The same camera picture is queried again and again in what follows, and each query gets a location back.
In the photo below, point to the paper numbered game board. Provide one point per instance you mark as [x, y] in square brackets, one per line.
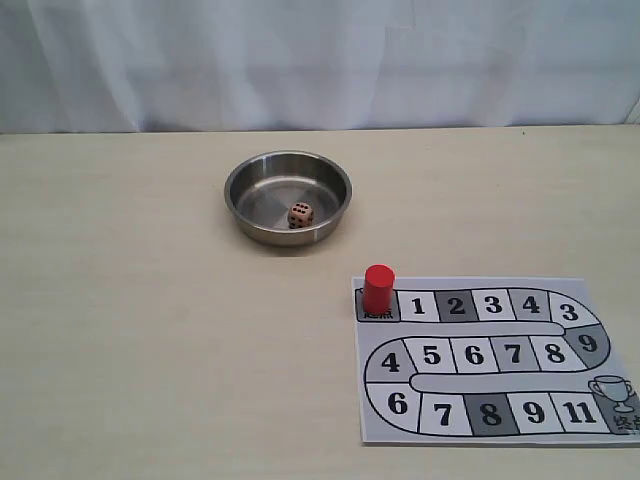
[490, 360]

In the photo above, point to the wooden die black pips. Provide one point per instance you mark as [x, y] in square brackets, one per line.
[300, 215]

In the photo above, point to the red cylinder game piece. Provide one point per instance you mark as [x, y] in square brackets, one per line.
[378, 289]

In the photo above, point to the stainless steel round bowl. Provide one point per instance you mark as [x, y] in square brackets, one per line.
[260, 191]

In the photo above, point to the white curtain backdrop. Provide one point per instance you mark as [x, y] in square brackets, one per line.
[133, 66]

